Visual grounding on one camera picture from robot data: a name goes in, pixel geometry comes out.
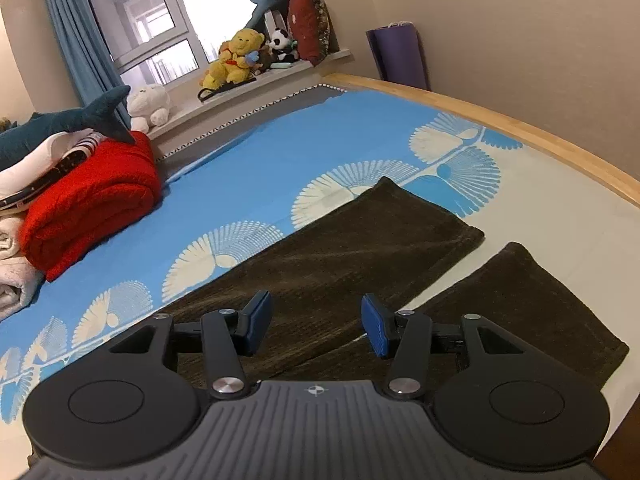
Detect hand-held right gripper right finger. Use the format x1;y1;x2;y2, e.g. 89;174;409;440
361;294;527;401

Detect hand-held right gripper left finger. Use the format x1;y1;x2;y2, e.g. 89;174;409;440
107;290;274;400

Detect brown corduroy pants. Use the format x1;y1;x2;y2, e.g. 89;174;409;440
162;176;630;396

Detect blue patterned bed sheet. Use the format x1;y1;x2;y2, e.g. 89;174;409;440
0;85;633;431

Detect red folded blanket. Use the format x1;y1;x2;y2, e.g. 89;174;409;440
19;132;163;282

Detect grey mattress pad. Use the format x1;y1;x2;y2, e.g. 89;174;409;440
155;85;347;162

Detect white windowsill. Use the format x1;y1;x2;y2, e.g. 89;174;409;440
145;47;353;143

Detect white plush toy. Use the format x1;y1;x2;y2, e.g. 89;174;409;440
126;83;172;133

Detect white speckled folded quilt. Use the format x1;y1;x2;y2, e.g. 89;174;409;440
0;255;46;323

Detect navy patterned folded blanket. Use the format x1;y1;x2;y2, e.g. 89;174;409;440
0;139;104;211

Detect yellow bear plush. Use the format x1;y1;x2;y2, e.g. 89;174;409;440
201;28;266;89

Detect cream folded blanket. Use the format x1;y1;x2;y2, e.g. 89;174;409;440
0;214;27;262

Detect blue shark plush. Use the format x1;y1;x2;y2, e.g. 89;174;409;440
0;85;136;173

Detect panda plush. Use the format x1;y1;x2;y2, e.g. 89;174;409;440
265;27;301;63

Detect red cushion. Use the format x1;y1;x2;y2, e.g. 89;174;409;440
287;0;332;67

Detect window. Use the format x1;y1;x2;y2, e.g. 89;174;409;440
75;0;281;86

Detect black strap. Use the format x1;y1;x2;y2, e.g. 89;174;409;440
197;82;261;103

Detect wooden bed frame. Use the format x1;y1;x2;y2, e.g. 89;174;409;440
322;73;640;201

